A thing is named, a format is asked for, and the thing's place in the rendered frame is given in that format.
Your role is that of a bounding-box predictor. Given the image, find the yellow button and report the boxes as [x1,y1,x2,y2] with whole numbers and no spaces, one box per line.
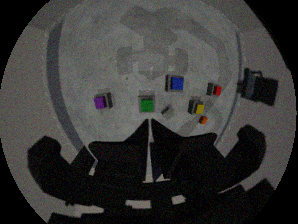
[188,99,205,115]

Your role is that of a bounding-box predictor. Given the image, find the red button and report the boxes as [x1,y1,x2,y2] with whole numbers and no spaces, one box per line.
[206,83,222,97]

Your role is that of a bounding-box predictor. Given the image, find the green button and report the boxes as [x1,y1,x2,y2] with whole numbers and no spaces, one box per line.
[138,95,156,113]

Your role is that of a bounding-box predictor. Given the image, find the blue button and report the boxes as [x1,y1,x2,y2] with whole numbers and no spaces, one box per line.
[165,75,184,93]

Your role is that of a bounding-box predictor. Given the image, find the purple button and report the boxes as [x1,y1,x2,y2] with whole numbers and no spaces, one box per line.
[93,92,113,109]

